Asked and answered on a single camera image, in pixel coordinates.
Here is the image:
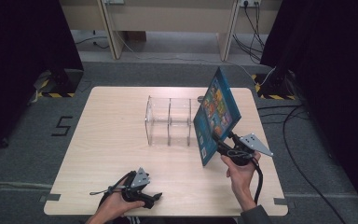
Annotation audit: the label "black curtain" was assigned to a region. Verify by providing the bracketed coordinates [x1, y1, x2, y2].
[0, 0, 86, 160]
[260, 0, 358, 216]

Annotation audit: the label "clear acrylic book rack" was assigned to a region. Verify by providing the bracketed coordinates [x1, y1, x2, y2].
[145, 94, 207, 147]

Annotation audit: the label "person's right hand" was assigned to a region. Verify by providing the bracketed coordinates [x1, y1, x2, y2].
[220, 151, 262, 196]

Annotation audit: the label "person's left hand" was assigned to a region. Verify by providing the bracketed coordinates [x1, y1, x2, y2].
[99, 178, 146, 218]

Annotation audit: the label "thin grey wrist strap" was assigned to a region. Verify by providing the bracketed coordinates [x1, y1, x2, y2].
[89, 185, 129, 197]

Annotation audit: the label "blue cartoon picture book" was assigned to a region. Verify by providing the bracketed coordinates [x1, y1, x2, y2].
[192, 66, 242, 168]

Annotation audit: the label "white wall power outlet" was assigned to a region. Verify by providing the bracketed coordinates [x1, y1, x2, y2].
[240, 0, 262, 8]

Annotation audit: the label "person's dark striped pants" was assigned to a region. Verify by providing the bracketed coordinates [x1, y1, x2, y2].
[112, 216, 238, 224]

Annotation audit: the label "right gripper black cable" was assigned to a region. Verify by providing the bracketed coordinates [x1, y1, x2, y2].
[251, 158, 265, 205]

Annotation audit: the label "hanging black cable bundle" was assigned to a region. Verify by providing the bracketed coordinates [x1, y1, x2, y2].
[232, 2, 266, 64]

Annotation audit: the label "long black floor cable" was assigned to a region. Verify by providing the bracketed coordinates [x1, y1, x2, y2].
[256, 105, 347, 224]

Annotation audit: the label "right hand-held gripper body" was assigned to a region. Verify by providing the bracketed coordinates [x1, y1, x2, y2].
[218, 132, 274, 167]

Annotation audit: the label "black stand base hazard tape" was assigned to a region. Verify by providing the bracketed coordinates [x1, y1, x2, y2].
[33, 68, 85, 99]
[251, 68, 296, 101]

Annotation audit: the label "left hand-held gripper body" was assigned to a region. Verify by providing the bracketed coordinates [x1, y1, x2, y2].
[120, 167, 152, 203]

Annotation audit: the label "beige wooden desk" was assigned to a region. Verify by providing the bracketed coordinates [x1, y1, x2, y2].
[59, 0, 282, 62]

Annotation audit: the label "short black floor cable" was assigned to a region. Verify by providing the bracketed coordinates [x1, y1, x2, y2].
[75, 30, 110, 49]

